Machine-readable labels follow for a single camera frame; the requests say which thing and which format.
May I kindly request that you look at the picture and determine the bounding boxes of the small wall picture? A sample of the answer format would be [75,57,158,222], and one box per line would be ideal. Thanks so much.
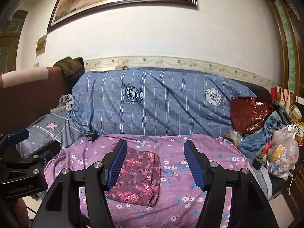
[36,34,47,57]

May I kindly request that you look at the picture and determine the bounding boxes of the dark red headboard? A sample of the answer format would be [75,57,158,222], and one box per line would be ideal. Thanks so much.
[1,67,69,134]

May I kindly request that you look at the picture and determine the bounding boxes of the red paper gift bag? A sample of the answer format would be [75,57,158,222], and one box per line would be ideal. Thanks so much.
[271,86,294,108]

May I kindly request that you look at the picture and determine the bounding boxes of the red shiny plastic bag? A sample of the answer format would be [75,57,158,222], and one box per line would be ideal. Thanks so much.
[230,96,274,134]

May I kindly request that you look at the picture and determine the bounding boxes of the grey star pillow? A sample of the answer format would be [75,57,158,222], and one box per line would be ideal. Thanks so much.
[16,110,82,158]

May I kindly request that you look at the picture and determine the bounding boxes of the olive green cloth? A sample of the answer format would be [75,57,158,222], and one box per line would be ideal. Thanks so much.
[53,57,85,78]

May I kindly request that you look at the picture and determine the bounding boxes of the wooden door frame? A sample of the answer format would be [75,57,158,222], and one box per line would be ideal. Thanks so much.
[266,0,303,97]

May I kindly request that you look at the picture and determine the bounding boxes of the blue denim clothes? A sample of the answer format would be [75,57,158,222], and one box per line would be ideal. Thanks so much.
[239,100,292,199]

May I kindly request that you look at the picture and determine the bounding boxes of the translucent plastic bag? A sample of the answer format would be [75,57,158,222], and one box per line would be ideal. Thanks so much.
[266,125,299,180]

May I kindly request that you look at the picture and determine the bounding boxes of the purple floral bed sheet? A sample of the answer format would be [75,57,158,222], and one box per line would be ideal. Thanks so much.
[45,134,250,227]

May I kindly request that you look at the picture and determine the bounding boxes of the maroon floral small garment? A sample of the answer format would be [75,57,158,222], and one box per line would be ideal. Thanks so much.
[105,147,161,206]

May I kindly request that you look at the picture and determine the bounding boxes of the blue plaid quilt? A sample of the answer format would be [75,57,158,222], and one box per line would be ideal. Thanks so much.
[70,68,253,137]

